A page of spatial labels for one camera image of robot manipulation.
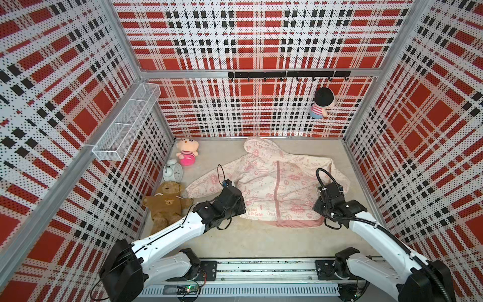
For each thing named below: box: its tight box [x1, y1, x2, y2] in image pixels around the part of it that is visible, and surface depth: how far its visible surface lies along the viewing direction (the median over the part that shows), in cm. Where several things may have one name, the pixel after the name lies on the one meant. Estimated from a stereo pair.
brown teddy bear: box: [142, 180, 194, 235], surface depth 88 cm
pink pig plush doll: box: [175, 138, 200, 167], surface depth 110 cm
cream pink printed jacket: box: [186, 137, 351, 229], surface depth 97 cm
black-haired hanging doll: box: [309, 86, 335, 120], surface depth 100 cm
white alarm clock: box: [162, 158, 184, 183], surface depth 95 cm
